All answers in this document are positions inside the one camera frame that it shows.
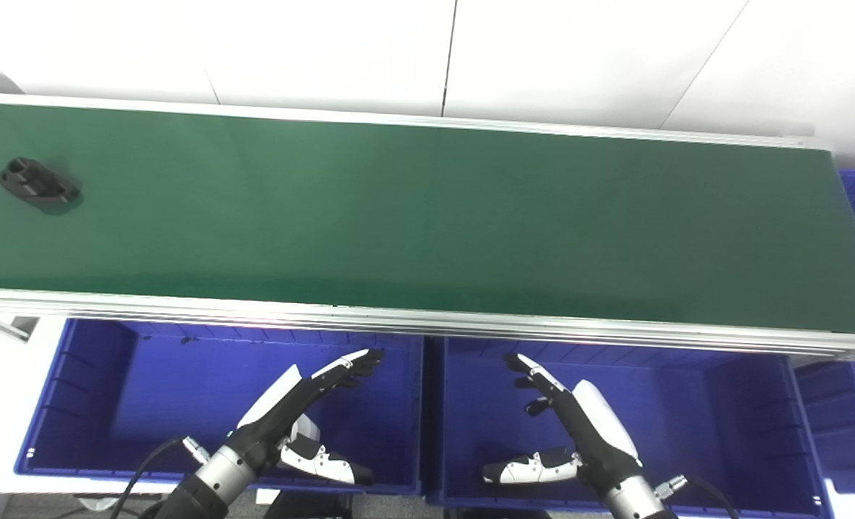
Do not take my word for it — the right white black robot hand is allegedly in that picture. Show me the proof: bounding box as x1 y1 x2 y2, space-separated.
482 353 644 495

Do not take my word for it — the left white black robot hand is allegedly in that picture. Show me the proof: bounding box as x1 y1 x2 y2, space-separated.
229 350 386 486

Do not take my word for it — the black flange part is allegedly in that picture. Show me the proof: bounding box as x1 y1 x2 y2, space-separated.
0 157 82 208

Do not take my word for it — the blue plastic bin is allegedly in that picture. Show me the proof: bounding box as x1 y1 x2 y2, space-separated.
425 337 836 519
792 360 855 495
14 319 427 497

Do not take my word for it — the green conveyor belt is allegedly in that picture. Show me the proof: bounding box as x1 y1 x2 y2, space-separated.
0 101 855 337

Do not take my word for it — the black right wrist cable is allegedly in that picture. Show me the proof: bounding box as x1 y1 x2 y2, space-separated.
655 474 742 519

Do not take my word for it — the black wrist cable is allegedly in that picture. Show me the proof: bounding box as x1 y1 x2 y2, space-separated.
110 435 213 519
655 474 742 519

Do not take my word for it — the aluminium conveyor side rail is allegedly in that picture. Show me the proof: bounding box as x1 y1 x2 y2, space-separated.
0 287 855 361
0 92 832 151

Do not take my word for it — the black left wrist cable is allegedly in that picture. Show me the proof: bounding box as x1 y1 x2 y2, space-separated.
110 435 213 519

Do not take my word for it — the aluminium conveyor support bracket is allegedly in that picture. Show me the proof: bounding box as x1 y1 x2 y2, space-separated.
0 314 40 344

